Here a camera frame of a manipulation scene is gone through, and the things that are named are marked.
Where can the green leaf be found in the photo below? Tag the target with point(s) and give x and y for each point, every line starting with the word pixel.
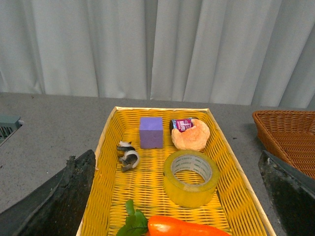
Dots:
pixel 136 223

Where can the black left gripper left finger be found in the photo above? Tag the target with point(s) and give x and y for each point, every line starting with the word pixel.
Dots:
pixel 57 206

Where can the magenta snack packet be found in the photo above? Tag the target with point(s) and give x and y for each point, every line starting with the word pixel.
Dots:
pixel 180 124

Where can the yellow tape roll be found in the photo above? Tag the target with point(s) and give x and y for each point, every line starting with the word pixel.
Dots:
pixel 190 178

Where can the bread roll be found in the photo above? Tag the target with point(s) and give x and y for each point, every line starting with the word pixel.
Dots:
pixel 194 138

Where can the grey green crate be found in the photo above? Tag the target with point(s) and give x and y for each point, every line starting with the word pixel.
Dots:
pixel 9 124

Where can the brown wicker basket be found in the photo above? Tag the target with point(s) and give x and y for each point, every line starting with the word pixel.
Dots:
pixel 290 136

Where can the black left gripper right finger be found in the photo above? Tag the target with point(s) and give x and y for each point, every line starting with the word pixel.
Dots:
pixel 292 194

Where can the purple foam cube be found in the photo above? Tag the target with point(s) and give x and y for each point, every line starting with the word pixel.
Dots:
pixel 151 132

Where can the white curtain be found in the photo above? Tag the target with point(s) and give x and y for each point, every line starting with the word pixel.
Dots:
pixel 247 52

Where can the yellow woven basket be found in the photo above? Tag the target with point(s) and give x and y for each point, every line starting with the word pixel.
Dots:
pixel 234 208

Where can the black white toy animal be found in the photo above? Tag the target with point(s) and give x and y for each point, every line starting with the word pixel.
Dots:
pixel 130 158

